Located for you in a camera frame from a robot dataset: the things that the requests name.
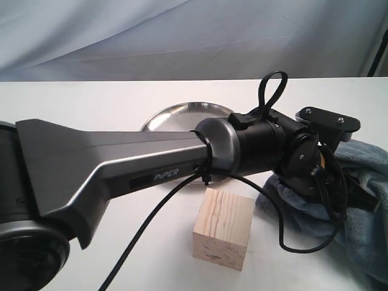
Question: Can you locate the black stand pole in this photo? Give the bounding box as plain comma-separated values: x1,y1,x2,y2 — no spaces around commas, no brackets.
366,17,387,77

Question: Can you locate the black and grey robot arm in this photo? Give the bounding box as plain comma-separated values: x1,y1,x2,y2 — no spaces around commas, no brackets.
1,107,380,290

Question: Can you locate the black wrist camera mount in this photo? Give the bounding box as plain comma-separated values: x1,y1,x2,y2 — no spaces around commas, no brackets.
295,107,361,153

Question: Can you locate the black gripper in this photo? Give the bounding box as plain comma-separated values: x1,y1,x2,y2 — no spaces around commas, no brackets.
279,148,380,213

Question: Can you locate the grey-blue fluffy towel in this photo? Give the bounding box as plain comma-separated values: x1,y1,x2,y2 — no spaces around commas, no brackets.
255,139,387,290

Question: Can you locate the light wooden cube block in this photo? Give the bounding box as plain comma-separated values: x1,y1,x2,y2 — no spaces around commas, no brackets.
192,188,255,271

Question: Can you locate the blue-grey backdrop cloth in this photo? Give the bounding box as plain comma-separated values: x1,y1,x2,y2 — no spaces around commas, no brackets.
1,1,387,81

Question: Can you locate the round stainless steel plate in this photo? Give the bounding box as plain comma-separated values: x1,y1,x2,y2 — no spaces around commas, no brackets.
141,102,241,184

